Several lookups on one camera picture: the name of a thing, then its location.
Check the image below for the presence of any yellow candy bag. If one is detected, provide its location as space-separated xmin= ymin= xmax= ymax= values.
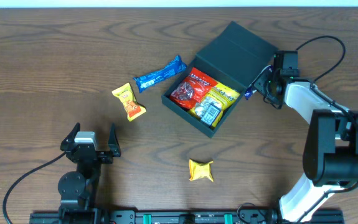
xmin=188 ymin=83 xmax=240 ymax=129

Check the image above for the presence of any small blue box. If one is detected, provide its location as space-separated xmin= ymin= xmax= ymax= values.
xmin=201 ymin=105 xmax=221 ymax=126

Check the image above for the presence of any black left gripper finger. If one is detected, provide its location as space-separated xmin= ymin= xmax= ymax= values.
xmin=61 ymin=123 xmax=80 ymax=146
xmin=108 ymin=123 xmax=121 ymax=156

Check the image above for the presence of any dark green open box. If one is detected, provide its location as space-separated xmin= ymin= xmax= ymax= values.
xmin=161 ymin=21 xmax=278 ymax=138

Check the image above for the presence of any blue Oreo cookie pack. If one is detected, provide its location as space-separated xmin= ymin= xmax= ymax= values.
xmin=134 ymin=55 xmax=187 ymax=93

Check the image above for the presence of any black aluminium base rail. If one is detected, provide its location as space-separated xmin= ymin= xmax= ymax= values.
xmin=29 ymin=208 xmax=344 ymax=224

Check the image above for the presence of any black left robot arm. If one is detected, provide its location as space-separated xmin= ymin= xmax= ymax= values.
xmin=58 ymin=123 xmax=121 ymax=223

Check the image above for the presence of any small yellow crumpled packet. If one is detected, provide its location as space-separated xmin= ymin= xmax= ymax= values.
xmin=189 ymin=159 xmax=214 ymax=182

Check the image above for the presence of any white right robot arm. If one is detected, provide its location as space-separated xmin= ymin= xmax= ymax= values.
xmin=252 ymin=65 xmax=358 ymax=223

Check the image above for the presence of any yellow orange snack packet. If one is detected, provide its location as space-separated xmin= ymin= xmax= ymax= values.
xmin=111 ymin=83 xmax=146 ymax=121

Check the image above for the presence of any red Hacks candy bag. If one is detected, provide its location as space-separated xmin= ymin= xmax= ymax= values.
xmin=169 ymin=68 xmax=218 ymax=110

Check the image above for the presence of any purple Dairy Milk chocolate bar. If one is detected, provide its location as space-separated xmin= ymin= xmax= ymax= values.
xmin=244 ymin=65 xmax=273 ymax=100

